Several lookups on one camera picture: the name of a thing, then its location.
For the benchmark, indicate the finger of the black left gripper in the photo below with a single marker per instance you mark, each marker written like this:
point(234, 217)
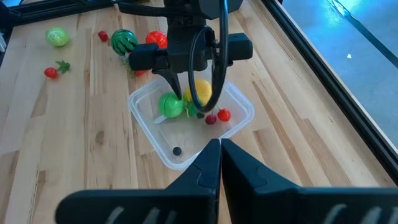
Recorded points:
point(172, 79)

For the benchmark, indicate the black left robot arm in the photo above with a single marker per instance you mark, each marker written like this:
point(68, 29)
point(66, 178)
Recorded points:
point(186, 7)

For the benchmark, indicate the clear plastic tupperware container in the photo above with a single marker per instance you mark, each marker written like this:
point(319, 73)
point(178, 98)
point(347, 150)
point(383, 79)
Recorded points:
point(186, 137)

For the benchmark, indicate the toy watermelon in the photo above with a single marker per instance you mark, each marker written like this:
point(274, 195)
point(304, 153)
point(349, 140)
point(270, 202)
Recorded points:
point(122, 42)

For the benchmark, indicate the small dark toy berry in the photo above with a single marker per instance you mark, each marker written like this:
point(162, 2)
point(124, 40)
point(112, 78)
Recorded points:
point(200, 115)
point(177, 151)

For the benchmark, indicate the red strawberries with green leaves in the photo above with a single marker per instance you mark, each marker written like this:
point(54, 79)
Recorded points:
point(139, 73)

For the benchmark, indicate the green toy cabbage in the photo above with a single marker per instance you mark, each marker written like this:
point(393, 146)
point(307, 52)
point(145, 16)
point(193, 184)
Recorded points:
point(57, 36)

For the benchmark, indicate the yellow toy lemon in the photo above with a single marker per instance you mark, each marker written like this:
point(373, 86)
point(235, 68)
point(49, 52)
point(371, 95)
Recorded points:
point(202, 91)

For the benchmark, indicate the large red toy tomato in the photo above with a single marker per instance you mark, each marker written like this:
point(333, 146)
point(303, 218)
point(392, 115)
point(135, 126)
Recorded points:
point(155, 38)

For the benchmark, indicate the small bright red cherry tomato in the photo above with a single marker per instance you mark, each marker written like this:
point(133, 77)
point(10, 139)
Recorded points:
point(224, 115)

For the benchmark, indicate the green toy pear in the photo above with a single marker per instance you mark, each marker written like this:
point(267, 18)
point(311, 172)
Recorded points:
point(169, 107)

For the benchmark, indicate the red toy cherry with stem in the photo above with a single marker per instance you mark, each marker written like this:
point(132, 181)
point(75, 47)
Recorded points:
point(103, 35)

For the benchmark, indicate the small tomato with green leaf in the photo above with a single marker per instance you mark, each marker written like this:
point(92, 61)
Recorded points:
point(50, 72)

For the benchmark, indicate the crimson toy fruit with stem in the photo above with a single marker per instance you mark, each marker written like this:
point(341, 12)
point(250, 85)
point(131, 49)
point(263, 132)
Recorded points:
point(211, 119)

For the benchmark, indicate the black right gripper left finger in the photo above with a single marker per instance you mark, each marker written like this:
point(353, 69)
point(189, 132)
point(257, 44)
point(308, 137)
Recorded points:
point(206, 174)

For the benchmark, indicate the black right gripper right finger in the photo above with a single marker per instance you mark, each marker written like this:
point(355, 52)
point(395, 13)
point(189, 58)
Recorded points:
point(239, 174)

